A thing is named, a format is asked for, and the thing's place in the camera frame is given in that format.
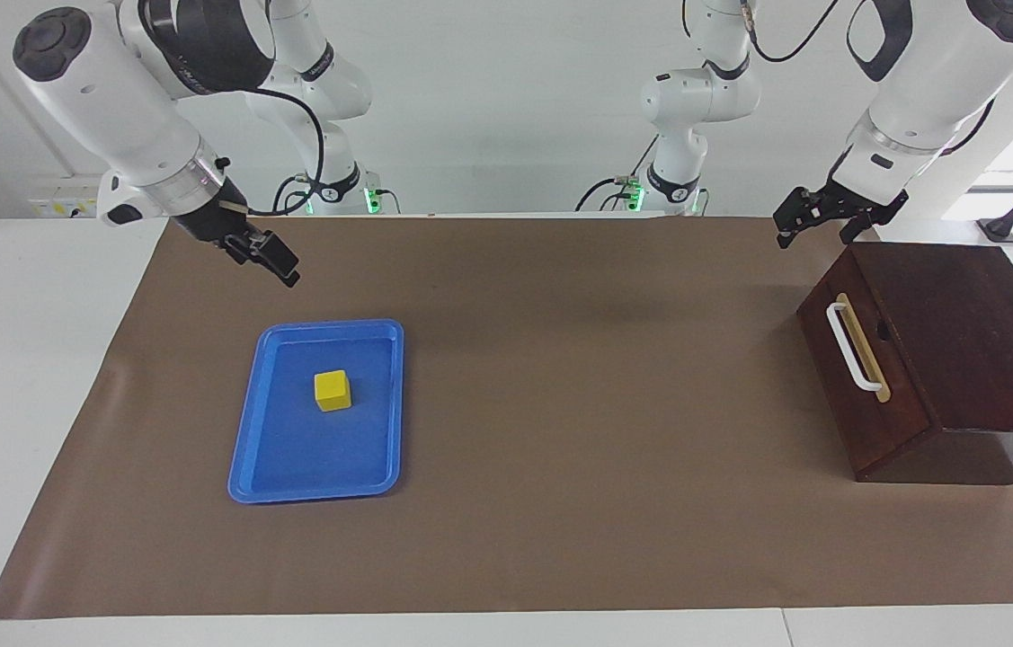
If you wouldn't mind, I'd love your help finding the black right arm base cable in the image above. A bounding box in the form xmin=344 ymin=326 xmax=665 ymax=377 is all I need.
xmin=271 ymin=174 xmax=313 ymax=217

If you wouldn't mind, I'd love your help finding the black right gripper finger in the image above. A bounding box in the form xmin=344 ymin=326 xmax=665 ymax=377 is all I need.
xmin=240 ymin=229 xmax=299 ymax=276
xmin=225 ymin=244 xmax=301 ymax=289

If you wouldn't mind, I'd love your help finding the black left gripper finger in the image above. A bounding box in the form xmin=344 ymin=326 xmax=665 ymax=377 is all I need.
xmin=774 ymin=186 xmax=836 ymax=250
xmin=839 ymin=208 xmax=899 ymax=246

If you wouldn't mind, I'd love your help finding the dark wooden drawer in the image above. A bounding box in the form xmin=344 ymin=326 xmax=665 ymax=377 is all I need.
xmin=796 ymin=246 xmax=944 ymax=478

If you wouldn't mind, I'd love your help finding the dark brown wooden cabinet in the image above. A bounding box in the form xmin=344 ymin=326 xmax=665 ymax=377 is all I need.
xmin=848 ymin=241 xmax=1013 ymax=487

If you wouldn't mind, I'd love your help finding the black arm base cable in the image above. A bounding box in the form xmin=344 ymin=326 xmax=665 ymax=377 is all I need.
xmin=573 ymin=135 xmax=662 ymax=214
xmin=271 ymin=174 xmax=313 ymax=217

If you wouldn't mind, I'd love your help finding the white wall socket strip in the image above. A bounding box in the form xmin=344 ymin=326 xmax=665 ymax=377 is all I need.
xmin=28 ymin=198 xmax=104 ymax=219

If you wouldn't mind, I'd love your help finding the black left arm base cable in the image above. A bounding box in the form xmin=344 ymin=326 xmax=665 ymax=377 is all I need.
xmin=573 ymin=135 xmax=662 ymax=214

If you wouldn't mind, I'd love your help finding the white drawer handle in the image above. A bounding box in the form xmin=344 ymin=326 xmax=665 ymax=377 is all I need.
xmin=826 ymin=303 xmax=884 ymax=395

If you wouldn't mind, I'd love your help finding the blue plastic tray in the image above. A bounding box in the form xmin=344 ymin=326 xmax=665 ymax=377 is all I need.
xmin=227 ymin=318 xmax=405 ymax=505

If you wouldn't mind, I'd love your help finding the yellow cube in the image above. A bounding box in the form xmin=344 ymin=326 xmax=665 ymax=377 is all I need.
xmin=314 ymin=369 xmax=354 ymax=413

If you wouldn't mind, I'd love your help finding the brown paper table mat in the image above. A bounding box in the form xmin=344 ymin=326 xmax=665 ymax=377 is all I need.
xmin=0 ymin=216 xmax=1013 ymax=621

